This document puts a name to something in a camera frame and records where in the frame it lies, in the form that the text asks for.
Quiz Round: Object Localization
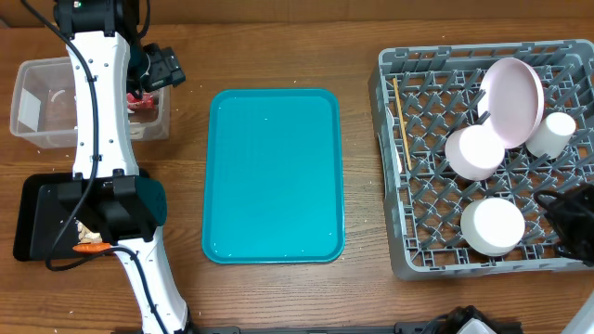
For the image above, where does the wooden chopstick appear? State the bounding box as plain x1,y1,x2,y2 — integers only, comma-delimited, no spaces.
393,76,412,171

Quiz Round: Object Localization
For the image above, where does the white bowl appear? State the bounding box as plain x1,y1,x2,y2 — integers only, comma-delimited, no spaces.
460,198,525,257

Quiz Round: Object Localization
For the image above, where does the red snack wrapper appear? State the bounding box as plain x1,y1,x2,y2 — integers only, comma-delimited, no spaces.
126,93,159,111

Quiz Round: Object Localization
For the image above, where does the teal serving tray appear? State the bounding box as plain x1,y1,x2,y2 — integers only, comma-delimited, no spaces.
201,88,346,264

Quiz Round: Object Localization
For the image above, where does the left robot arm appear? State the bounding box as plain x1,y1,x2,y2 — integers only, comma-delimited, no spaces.
50,0,195,333

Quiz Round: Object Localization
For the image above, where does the clear plastic bin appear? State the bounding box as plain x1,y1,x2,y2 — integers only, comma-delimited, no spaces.
10,57,170,148

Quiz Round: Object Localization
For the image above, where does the grey dishwasher rack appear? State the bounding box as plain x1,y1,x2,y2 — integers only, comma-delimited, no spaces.
368,40,593,280

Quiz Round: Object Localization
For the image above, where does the pink bowl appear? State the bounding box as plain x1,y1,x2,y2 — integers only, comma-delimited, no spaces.
445,125,505,181

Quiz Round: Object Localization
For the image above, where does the black plastic tray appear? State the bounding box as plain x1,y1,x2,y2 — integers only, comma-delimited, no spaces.
12,171,154,263

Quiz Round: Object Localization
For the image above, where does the food scraps pile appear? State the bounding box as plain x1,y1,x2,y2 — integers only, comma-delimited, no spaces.
76,221,103,244

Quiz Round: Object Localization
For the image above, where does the orange carrot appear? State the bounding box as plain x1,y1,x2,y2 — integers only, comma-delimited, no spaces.
72,242,111,254

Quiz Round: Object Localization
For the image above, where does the white paper cup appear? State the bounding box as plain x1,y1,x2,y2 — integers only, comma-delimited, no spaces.
525,112,576,159

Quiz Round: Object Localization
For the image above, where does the white round plate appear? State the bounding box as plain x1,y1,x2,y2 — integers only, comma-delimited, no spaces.
477,58,544,149

